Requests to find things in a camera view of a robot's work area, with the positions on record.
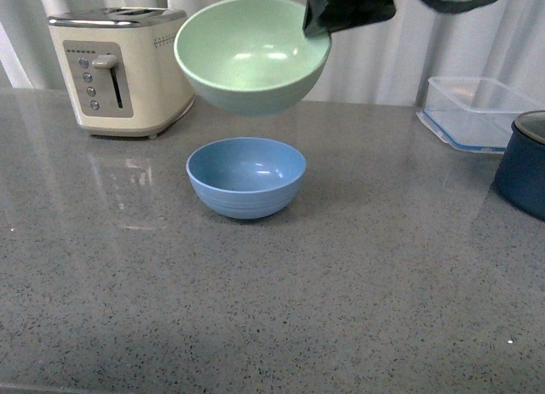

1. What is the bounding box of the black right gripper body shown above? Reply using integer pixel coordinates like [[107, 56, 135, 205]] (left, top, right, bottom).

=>
[[330, 0, 396, 32]]

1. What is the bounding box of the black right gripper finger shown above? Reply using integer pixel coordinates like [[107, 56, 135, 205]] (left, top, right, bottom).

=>
[[302, 0, 336, 37]]

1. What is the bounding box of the green bowl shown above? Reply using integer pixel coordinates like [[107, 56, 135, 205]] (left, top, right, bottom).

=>
[[174, 0, 332, 116]]

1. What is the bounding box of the blue bowl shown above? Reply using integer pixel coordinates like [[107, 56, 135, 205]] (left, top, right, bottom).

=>
[[186, 137, 307, 220]]

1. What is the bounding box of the white curtain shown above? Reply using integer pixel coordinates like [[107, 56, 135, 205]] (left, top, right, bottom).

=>
[[1, 0, 544, 106]]

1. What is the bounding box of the clear plastic food container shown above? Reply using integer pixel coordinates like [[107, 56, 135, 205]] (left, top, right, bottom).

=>
[[417, 77, 544, 154]]

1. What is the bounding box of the cream two-slot toaster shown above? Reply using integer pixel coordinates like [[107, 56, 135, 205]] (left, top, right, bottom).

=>
[[48, 7, 195, 138]]

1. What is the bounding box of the dark blue saucepan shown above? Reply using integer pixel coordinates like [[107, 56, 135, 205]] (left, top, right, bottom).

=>
[[494, 122, 544, 220]]

